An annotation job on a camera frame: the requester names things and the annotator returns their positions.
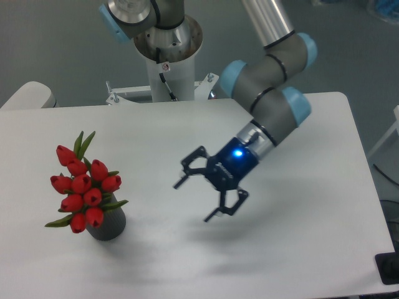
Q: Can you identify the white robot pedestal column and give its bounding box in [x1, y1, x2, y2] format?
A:
[133, 15, 203, 102]

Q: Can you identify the dark grey ribbed vase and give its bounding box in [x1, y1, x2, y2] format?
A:
[86, 207, 127, 241]

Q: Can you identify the red tulip bouquet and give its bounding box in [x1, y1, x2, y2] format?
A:
[45, 132, 128, 234]

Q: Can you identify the white metal base frame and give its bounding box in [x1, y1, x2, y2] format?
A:
[105, 72, 219, 105]

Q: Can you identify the white furniture at right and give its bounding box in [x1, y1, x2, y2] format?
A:
[367, 106, 398, 160]

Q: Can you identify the white chair back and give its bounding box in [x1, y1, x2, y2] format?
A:
[1, 81, 59, 111]

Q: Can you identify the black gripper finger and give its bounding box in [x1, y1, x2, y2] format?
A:
[203, 186, 249, 222]
[173, 145, 213, 190]

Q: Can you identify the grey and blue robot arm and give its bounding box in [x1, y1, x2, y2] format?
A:
[99, 1, 317, 216]

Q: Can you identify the blue item in clear bag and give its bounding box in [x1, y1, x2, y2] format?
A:
[367, 0, 398, 24]

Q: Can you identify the black device at table edge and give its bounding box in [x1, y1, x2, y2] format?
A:
[375, 252, 398, 285]

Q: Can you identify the black cable on floor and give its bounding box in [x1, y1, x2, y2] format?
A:
[373, 163, 399, 184]

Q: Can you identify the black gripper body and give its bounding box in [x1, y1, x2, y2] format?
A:
[206, 137, 259, 191]

